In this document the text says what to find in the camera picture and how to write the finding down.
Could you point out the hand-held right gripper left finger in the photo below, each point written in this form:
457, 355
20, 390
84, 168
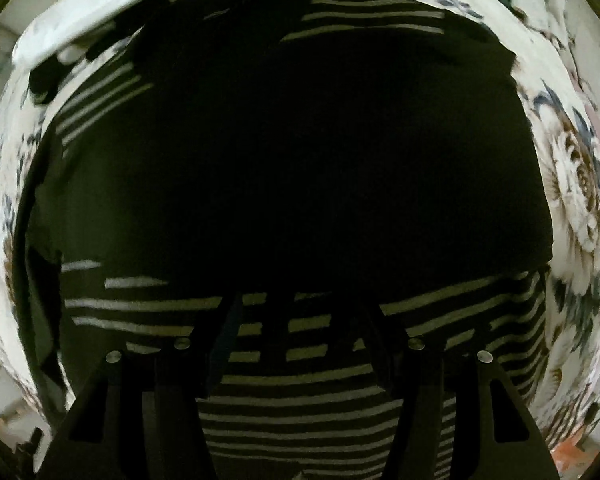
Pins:
212, 332

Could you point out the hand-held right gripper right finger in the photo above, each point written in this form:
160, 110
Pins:
380, 340

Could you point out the black white-striped garment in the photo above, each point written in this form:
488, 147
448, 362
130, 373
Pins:
290, 160

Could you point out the floral bed sheet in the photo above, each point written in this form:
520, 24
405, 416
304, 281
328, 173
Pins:
575, 185

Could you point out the white cloth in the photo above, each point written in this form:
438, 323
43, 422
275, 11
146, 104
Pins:
75, 25

